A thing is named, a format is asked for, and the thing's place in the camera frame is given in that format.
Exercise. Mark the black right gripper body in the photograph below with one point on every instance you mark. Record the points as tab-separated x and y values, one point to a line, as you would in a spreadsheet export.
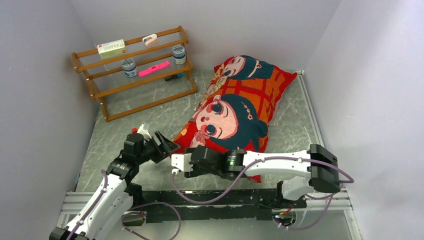
197	170

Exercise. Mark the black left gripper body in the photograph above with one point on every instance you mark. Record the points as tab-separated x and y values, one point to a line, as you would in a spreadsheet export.
151	150

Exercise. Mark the pink red patterned pillowcase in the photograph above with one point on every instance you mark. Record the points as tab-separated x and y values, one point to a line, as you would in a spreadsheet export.
237	107

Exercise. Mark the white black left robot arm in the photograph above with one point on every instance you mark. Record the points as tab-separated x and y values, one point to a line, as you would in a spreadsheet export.
116	193

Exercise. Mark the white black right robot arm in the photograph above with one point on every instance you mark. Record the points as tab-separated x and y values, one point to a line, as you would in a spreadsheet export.
315	169

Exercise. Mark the black blue marker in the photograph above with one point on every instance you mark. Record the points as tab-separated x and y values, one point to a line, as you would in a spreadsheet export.
174	77

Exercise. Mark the wooden shelf rack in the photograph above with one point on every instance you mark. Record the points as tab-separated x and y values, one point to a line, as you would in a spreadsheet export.
106	77

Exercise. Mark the blue white jar left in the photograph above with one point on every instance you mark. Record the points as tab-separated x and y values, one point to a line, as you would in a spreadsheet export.
129	67

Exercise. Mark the blue white jar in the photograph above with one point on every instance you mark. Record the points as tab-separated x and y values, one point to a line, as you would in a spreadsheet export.
179	54
129	67

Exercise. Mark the pink highlighter marker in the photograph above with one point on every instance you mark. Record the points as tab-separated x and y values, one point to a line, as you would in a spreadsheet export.
154	68

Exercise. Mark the blue white jar right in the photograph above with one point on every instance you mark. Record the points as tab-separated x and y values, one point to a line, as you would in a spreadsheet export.
179	54

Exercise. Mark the white green box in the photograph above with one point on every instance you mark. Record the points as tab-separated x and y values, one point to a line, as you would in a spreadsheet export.
111	49

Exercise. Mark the pink white tape dispenser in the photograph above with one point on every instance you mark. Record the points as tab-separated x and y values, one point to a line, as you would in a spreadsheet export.
150	40

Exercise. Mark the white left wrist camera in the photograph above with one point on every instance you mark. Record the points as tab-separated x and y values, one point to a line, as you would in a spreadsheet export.
143	129

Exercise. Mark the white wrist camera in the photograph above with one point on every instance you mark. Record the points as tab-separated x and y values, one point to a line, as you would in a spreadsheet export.
181	163
143	129

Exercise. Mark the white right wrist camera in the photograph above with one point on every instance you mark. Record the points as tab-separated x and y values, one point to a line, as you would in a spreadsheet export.
181	163

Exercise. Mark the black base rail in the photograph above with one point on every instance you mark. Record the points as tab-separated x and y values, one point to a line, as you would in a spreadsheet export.
258	204

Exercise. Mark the aluminium frame rail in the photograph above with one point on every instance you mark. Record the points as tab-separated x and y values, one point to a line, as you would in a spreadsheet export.
75	201

